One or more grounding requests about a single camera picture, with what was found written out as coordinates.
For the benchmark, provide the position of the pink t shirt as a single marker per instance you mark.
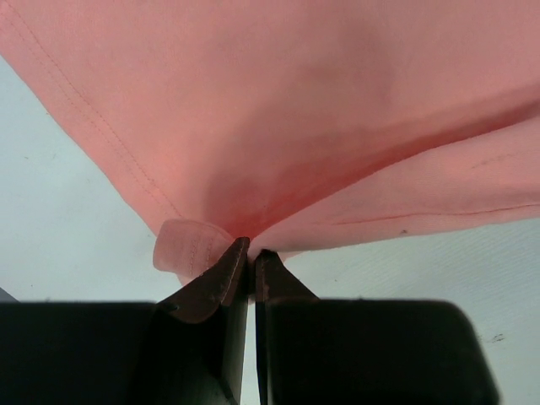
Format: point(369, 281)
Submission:
point(302, 125)

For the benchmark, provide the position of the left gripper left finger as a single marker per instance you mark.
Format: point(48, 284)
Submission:
point(185, 349)

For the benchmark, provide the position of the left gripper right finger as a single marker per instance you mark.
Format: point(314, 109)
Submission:
point(328, 351)

